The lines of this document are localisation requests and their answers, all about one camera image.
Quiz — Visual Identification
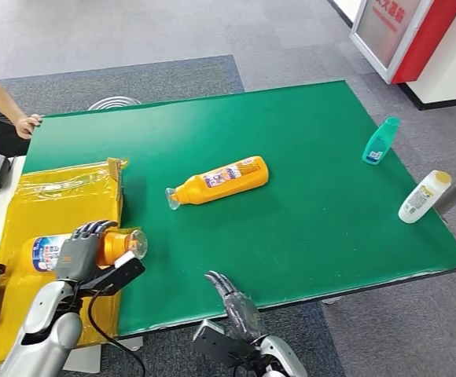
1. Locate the person's hand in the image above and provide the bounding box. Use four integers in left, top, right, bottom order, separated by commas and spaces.
15, 113, 43, 141

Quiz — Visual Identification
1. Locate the black wrist bracket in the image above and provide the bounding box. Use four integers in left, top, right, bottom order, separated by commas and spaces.
191, 318, 253, 371
79, 257, 146, 298

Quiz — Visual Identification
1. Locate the red and white fire cabinet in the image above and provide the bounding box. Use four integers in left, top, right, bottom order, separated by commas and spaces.
349, 0, 456, 86

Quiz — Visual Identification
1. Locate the white table foot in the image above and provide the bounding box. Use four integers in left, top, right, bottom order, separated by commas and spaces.
117, 337, 144, 352

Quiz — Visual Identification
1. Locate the green table mat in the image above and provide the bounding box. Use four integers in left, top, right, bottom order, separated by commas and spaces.
21, 80, 456, 339

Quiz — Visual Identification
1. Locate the black left wrist bracket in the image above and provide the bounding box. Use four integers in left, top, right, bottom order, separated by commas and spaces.
79, 257, 146, 298

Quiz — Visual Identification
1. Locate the black right wrist bracket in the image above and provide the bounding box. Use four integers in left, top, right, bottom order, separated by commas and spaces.
191, 318, 253, 371

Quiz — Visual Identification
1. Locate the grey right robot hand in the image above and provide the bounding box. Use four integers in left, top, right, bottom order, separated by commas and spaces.
205, 270, 268, 345

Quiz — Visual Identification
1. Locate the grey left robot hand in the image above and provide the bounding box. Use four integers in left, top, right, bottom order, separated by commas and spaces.
55, 220, 119, 285

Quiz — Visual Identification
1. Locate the round metal coil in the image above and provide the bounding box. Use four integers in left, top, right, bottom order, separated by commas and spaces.
87, 95, 141, 112

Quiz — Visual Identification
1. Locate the orange bottle with clear cap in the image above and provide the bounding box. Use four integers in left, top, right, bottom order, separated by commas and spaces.
164, 156, 270, 211
21, 229, 149, 274

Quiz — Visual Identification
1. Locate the teal plastic bottle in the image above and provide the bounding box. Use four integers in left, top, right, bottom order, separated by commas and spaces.
362, 116, 401, 167

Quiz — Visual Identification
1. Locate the white bottle with yellow cap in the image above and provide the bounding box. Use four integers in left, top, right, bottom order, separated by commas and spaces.
398, 170, 453, 225

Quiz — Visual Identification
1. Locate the yellow taped cardboard box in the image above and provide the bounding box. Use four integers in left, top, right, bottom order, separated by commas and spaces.
0, 156, 141, 365

